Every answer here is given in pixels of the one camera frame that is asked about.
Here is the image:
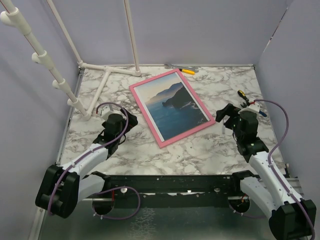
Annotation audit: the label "pink picture frame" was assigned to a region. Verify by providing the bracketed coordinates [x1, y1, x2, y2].
[129, 69, 216, 149]

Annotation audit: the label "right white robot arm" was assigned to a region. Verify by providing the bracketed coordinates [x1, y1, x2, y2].
[215, 99, 317, 240]

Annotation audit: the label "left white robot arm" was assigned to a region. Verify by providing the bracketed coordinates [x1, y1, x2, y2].
[35, 109, 138, 219]

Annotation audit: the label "black yellow screwdriver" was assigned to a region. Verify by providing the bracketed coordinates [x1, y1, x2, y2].
[237, 90, 250, 108]

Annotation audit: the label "silver wrench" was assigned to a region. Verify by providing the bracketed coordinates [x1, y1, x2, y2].
[164, 63, 199, 73]

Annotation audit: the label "white pvc pipe rack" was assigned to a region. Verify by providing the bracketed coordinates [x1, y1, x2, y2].
[0, 0, 142, 121]

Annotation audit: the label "blue handled pliers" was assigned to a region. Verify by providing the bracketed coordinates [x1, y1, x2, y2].
[250, 102, 267, 117]

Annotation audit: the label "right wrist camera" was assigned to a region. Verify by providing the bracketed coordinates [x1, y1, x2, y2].
[238, 102, 260, 114]

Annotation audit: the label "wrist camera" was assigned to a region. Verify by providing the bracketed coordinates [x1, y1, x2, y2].
[238, 102, 260, 114]
[97, 105, 114, 121]

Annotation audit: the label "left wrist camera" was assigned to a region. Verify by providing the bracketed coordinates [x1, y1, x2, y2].
[97, 105, 114, 121]

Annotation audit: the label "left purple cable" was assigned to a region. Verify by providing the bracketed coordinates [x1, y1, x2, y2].
[47, 102, 141, 221]

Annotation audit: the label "purple cable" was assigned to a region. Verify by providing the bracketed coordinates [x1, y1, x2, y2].
[232, 99, 316, 240]
[47, 102, 141, 221]

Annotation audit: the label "yellow handled screwdriver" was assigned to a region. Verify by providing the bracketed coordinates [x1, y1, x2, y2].
[179, 68, 195, 75]

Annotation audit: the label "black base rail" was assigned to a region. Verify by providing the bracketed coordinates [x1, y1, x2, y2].
[84, 172, 261, 210]

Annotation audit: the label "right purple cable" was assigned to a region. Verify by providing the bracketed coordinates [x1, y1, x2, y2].
[232, 99, 316, 240]

